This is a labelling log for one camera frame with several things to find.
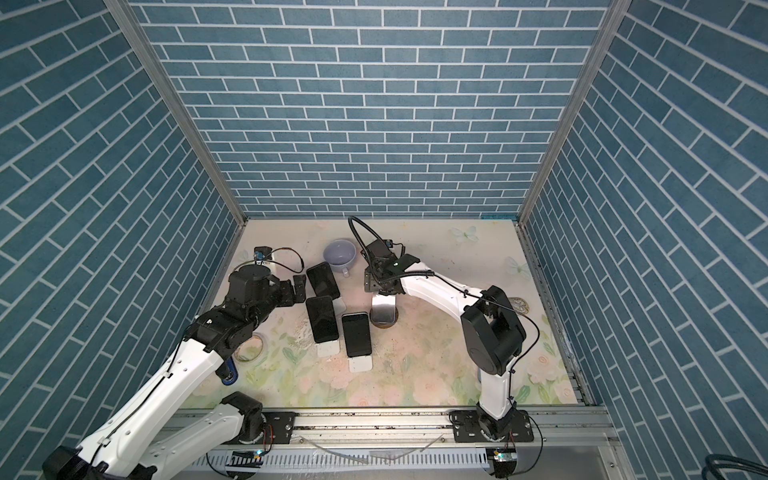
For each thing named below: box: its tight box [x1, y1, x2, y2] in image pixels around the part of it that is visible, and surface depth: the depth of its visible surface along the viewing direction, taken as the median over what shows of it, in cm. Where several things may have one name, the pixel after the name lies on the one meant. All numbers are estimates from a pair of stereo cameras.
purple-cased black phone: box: [372, 294, 396, 324], surface depth 90 cm
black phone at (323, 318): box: [306, 295, 339, 343], surface depth 84 cm
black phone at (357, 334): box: [342, 312, 372, 357], surface depth 80 cm
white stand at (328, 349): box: [315, 340, 340, 358], surface depth 88 cm
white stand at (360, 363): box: [347, 355, 373, 373], surface depth 85 cm
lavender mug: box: [323, 239, 357, 277], surface depth 105 cm
